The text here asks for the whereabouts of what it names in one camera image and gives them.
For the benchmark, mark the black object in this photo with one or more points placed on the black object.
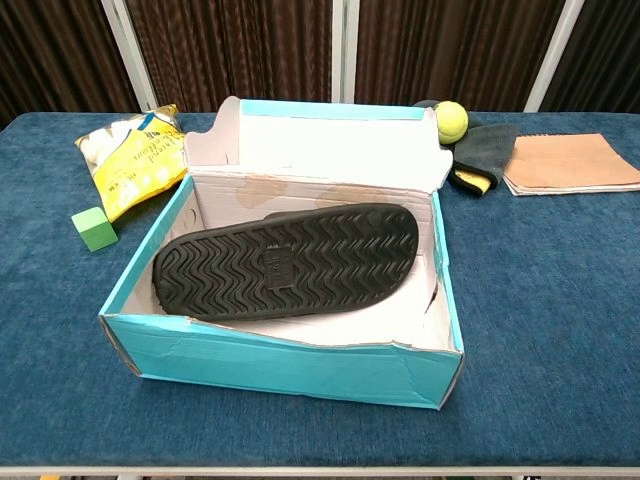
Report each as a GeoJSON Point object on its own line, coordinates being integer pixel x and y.
{"type": "Point", "coordinates": [285, 260]}

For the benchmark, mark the light blue cardboard box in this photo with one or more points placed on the light blue cardboard box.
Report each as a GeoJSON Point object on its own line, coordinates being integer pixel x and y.
{"type": "Point", "coordinates": [275, 360]}

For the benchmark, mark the yellow tennis ball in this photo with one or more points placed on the yellow tennis ball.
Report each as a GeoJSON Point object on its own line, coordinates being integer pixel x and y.
{"type": "Point", "coordinates": [452, 122]}

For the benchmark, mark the dark grey cloth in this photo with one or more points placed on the dark grey cloth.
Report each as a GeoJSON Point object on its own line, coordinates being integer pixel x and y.
{"type": "Point", "coordinates": [480, 150]}

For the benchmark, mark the yellow snack bag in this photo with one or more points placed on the yellow snack bag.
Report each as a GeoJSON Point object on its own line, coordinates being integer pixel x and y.
{"type": "Point", "coordinates": [125, 170]}

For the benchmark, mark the dark brown corrugated panel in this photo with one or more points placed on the dark brown corrugated panel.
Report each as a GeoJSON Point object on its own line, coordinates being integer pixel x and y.
{"type": "Point", "coordinates": [235, 50]}
{"type": "Point", "coordinates": [450, 45]}
{"type": "Point", "coordinates": [50, 55]}
{"type": "Point", "coordinates": [605, 55]}

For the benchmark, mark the blue table cover cloth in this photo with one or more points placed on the blue table cover cloth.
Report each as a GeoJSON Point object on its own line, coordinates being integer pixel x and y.
{"type": "Point", "coordinates": [540, 300]}

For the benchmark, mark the green cube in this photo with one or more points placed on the green cube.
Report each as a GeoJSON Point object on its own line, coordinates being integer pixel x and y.
{"type": "Point", "coordinates": [92, 230]}

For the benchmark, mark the brown spiral notebook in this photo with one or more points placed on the brown spiral notebook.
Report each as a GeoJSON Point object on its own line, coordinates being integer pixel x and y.
{"type": "Point", "coordinates": [565, 160]}

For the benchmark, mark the grey metal partition post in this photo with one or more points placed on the grey metal partition post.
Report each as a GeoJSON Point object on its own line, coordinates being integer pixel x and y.
{"type": "Point", "coordinates": [344, 50]}
{"type": "Point", "coordinates": [132, 55]}
{"type": "Point", "coordinates": [552, 55]}

